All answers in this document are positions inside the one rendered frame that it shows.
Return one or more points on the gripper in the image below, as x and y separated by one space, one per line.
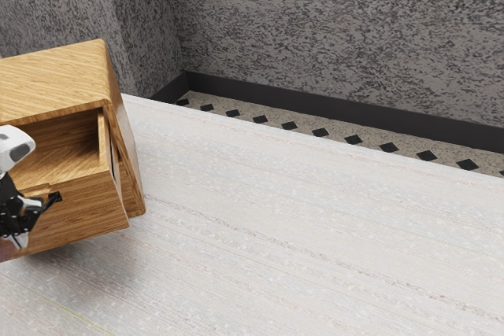
8 206

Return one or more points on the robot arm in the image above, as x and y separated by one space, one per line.
13 149

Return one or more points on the open wooden drawer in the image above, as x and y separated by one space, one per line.
78 202

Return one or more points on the wooden cabinet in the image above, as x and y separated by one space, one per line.
59 76

